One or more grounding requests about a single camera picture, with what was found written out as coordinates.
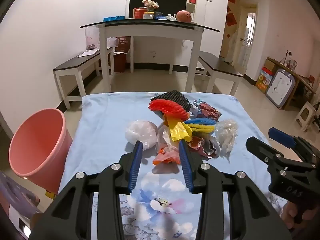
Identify dark-top white bench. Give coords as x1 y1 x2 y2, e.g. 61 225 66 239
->
53 47 114 109
198 51 244 96

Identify red round tin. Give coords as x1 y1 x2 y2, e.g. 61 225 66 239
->
133 7 148 19

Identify clear plastic wrap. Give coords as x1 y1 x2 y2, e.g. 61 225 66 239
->
215 119 238 158

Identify person's right hand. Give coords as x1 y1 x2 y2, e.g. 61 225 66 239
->
280 202 316 229

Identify light blue floral cloth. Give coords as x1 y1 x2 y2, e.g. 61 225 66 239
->
60 92 285 239

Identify orange plastic bag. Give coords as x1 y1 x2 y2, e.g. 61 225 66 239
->
152 148 181 165

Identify white glass-top dining table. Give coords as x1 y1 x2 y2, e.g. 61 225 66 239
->
82 18 219 93

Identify purple kids chair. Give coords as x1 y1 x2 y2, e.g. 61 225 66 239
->
1 172 41 219

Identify blue item on table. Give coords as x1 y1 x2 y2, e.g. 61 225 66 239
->
103 16 125 22

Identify papers on left bench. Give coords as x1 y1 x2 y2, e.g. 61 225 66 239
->
78 49 99 57

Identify pink flower bouquet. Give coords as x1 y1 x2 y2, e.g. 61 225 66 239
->
142 0 159 11

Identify black television screen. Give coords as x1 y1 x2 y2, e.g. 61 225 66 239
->
129 0 187 18

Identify colourful cardboard box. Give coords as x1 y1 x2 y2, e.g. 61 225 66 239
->
255 67 273 93

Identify white plastic bag ball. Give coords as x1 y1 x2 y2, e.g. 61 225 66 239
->
125 120 158 150

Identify red patterned wrapper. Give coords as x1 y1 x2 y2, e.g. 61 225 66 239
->
190 100 222 121

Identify red box under table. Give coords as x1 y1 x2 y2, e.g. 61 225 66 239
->
114 53 127 73

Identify wooden side table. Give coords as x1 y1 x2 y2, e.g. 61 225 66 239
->
265 57 316 110

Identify left dark-top white bench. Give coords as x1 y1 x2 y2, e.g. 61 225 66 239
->
53 47 114 109

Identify pink plastic trash bucket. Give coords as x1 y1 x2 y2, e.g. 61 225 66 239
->
9 108 73 194

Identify small white plastic stool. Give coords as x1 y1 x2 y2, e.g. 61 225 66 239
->
295 102 317 132

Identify red honeycomb paper fan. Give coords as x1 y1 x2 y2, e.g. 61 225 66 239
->
149 99 189 121

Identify blue yellow honeycomb paper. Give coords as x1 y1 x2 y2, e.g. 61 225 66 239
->
184 118 216 134

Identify right dark-top white bench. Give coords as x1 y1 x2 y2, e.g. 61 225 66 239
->
198 51 244 96

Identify white kids drawing board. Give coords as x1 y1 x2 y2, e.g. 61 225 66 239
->
265 68 296 108

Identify yellow plastic wrapper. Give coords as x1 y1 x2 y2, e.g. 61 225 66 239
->
164 115 193 142

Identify red white paper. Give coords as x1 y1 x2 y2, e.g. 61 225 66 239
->
187 132 220 159

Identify orange pomelo fruit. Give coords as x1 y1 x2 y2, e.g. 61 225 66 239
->
176 10 192 23

